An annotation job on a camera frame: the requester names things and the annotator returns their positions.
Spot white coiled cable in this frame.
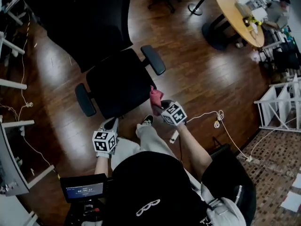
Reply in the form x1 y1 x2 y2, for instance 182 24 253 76
187 109 254 162

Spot person's left forearm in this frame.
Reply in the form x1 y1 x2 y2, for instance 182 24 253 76
94 156 110 175

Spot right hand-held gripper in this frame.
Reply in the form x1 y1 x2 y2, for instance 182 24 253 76
160 99 188 127

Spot black white sneaker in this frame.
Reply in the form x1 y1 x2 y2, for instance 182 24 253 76
140 114 154 127

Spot black mesh chair backrest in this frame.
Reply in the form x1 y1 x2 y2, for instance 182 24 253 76
30 0 134 74

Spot black folding chair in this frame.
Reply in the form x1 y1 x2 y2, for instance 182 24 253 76
209 137 238 156

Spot white box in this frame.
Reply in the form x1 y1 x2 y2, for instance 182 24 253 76
251 7 269 22

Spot pink cloth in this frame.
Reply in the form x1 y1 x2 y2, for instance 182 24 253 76
150 85 165 116

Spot white power adapter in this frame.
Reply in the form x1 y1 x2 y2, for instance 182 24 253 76
169 129 180 145

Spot white plastic bag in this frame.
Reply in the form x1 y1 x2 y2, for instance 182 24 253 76
235 0 254 12

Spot black chair armrest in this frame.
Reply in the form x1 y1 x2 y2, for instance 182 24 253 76
140 45 166 76
75 83 97 117

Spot person's grey trousers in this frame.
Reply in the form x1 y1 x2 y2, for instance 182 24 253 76
110 123 177 171

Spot small black monitor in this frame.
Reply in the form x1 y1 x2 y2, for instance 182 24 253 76
60 173 108 203

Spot person's black shirt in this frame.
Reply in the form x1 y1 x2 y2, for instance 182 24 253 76
101 151 257 226

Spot grey crossbody bag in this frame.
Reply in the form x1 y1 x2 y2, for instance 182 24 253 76
199 182 246 226

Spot person's right forearm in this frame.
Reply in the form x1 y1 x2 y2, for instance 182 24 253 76
177 123 214 181

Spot black coat stand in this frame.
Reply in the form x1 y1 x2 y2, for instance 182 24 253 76
187 0 218 16

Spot white desk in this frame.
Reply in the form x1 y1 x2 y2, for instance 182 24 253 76
0 31 28 90
0 120 56 197
0 0 32 25

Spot white paper sheet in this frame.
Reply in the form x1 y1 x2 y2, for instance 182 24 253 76
291 173 301 189
281 191 301 213

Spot white shelf rack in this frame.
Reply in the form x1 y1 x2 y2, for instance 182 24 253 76
253 74 301 133

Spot round wooden table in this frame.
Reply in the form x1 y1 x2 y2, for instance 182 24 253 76
201 0 266 51

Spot white power cable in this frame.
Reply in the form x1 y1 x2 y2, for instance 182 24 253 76
17 0 34 122

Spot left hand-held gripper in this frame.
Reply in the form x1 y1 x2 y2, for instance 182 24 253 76
92 116 119 155

